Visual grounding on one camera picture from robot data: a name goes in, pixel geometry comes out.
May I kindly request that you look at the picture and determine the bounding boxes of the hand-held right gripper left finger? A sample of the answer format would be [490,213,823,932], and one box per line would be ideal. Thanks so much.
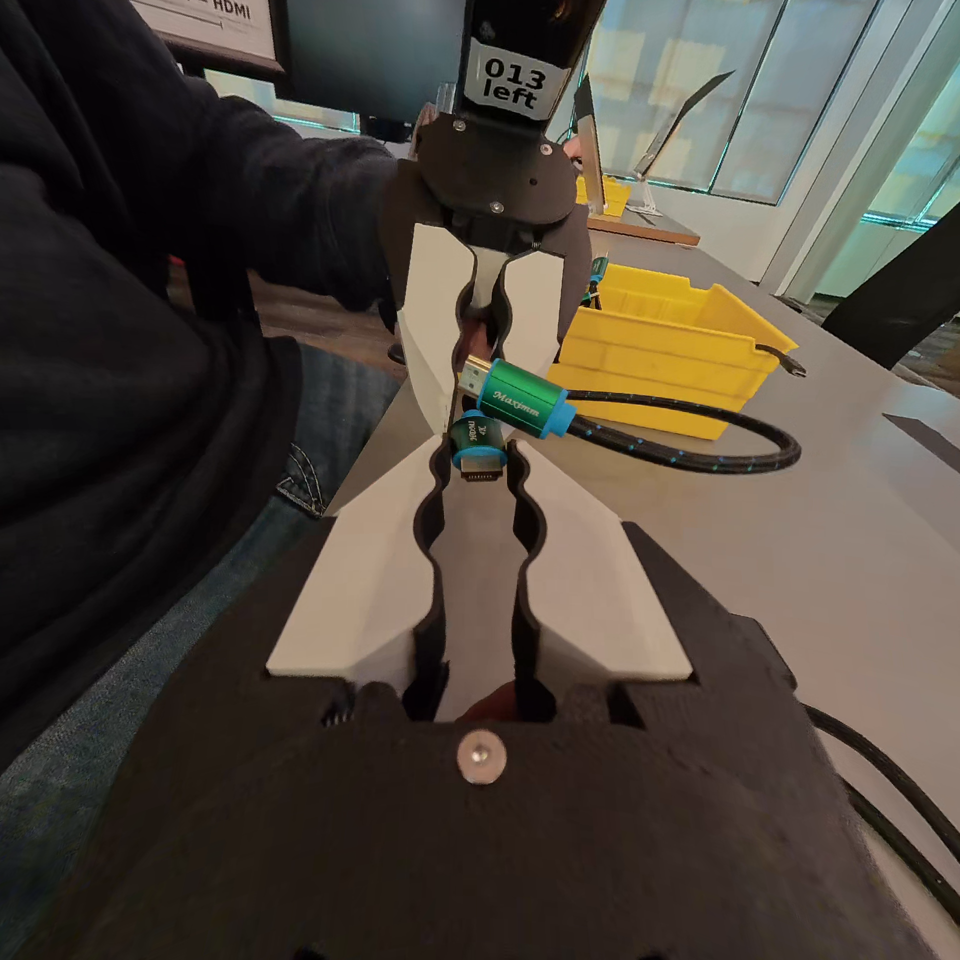
[264,435,453,723]

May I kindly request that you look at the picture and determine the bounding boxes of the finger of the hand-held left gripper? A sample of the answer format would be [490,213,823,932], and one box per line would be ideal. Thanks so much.
[489,255,567,370]
[394,221,481,441]

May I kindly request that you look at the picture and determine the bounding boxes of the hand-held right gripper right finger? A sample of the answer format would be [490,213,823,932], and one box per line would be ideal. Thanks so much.
[508,438,695,723]

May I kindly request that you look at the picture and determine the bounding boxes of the yellow plastic bin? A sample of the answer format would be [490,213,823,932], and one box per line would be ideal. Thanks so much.
[573,176,635,219]
[547,262,800,442]

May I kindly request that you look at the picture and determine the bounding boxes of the black switch cable with plug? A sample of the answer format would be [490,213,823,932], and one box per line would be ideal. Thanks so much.
[802,705,960,927]

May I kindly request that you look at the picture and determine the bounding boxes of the person's left forearm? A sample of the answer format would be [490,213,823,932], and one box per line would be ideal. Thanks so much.
[150,96,399,316]

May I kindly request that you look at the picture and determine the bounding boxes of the person's left hand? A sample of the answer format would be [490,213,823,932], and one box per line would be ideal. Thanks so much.
[459,303,498,363]

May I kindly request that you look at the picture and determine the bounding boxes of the silver folding stand with board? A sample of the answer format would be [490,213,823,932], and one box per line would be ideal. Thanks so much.
[573,75,610,213]
[633,71,738,219]

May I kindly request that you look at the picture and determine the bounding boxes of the wooden top desk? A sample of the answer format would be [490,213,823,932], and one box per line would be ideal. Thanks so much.
[585,206,702,247]

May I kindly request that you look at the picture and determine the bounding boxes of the black monitor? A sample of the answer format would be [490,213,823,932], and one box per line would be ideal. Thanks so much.
[285,0,481,144]

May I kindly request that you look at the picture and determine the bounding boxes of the person's blue jeans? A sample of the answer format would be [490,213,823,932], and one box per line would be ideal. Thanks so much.
[0,341,406,960]

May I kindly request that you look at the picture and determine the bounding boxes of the white framed sign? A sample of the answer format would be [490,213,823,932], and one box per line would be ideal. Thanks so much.
[129,0,290,76]

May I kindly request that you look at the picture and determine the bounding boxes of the black high-back office chair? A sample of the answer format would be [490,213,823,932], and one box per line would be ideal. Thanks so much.
[821,225,960,372]

